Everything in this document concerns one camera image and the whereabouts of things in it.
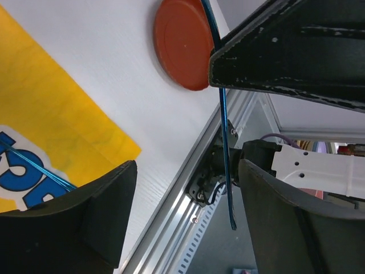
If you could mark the red-orange plate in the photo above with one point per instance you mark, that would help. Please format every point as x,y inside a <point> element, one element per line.
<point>183,42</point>

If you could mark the aluminium mounting rail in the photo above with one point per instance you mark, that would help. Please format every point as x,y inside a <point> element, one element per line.
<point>158,246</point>

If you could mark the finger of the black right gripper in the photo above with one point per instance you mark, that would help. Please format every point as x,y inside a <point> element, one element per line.
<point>309,50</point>

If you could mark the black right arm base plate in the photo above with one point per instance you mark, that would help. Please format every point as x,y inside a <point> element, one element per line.
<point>211,168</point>

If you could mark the slotted grey cable duct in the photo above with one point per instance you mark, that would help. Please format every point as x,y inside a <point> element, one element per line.
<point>199,224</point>

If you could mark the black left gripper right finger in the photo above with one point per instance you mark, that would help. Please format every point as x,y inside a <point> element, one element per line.
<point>295,232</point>

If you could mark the yellow Pikachu cloth placemat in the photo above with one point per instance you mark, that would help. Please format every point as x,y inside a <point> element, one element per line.
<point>48,118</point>

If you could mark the blue metallic fork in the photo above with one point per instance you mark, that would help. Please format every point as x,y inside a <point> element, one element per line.
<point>224,115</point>

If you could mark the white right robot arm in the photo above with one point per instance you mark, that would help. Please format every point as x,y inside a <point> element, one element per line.
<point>327,172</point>

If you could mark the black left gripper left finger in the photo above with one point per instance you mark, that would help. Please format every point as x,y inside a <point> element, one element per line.
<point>82,231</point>

